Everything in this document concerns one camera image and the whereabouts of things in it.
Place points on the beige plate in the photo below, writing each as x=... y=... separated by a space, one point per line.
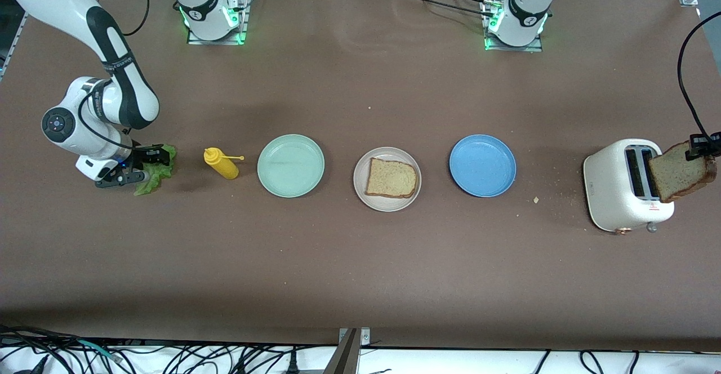
x=388 y=205

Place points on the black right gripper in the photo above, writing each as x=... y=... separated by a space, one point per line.
x=139 y=154

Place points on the brown bread slice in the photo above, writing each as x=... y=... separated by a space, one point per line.
x=679 y=174
x=391 y=178

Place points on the white toaster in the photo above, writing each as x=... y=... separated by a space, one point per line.
x=611 y=194

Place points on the silver metal bracket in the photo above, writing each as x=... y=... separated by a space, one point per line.
x=365 y=335

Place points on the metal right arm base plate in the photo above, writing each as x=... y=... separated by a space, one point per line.
x=242 y=30

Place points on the mint green plate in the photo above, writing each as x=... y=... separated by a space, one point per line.
x=290 y=165

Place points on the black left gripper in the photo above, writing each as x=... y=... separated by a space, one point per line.
x=707 y=142

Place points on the dark metal bar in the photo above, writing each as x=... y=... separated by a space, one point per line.
x=343 y=357

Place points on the black power plug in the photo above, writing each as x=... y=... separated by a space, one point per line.
x=293 y=364

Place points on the green lettuce leaf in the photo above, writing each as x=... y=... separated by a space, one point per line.
x=151 y=182

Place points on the blue plate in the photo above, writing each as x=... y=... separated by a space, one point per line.
x=483 y=165

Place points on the yellow mustard squeeze bottle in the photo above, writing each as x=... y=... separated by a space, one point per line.
x=222 y=165

